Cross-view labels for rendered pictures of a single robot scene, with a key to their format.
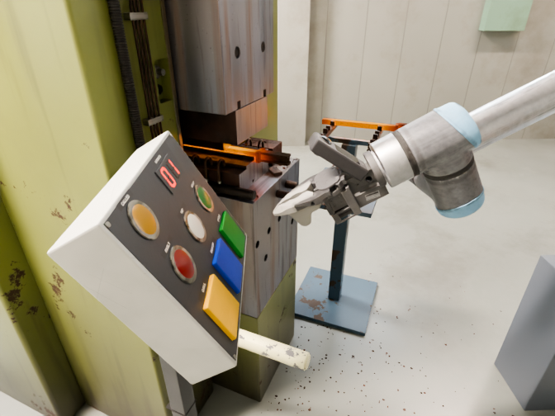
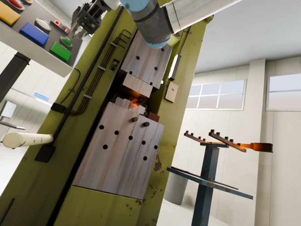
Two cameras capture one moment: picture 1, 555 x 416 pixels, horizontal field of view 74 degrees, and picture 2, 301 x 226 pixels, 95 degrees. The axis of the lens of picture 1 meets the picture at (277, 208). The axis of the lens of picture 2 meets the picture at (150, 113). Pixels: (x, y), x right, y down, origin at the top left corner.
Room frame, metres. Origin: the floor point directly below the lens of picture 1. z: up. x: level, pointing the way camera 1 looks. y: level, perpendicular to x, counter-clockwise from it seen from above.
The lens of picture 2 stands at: (0.58, -0.64, 0.69)
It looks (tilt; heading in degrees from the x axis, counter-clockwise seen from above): 17 degrees up; 47
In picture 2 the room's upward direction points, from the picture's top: 18 degrees clockwise
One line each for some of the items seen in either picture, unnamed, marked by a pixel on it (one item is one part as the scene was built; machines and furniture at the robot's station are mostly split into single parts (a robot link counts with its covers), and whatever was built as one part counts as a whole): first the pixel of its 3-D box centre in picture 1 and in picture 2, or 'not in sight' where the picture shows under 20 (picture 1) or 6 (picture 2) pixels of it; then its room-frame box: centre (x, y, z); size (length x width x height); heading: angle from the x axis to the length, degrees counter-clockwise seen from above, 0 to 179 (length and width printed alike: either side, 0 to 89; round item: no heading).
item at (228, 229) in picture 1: (230, 234); (60, 52); (0.62, 0.09, 1.01); 0.07 x 0.05 x 0.07; 2
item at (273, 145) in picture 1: (262, 151); (150, 119); (1.25, 0.05, 0.95); 0.12 x 0.09 x 0.07; 67
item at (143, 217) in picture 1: (144, 219); not in sight; (0.41, 0.17, 1.16); 0.05 x 0.03 x 0.04; 157
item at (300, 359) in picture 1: (231, 334); (36, 139); (0.71, 0.12, 0.62); 0.44 x 0.05 x 0.05; 67
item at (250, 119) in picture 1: (192, 111); (130, 94); (1.14, 0.26, 1.12); 0.42 x 0.20 x 0.10; 67
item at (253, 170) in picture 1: (197, 159); (122, 111); (1.14, 0.26, 0.96); 0.42 x 0.20 x 0.09; 67
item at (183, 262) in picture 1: (183, 263); (15, 2); (0.41, 0.13, 1.09); 0.05 x 0.03 x 0.04; 157
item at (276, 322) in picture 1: (220, 309); (89, 216); (1.20, 0.25, 0.23); 0.56 x 0.38 x 0.47; 67
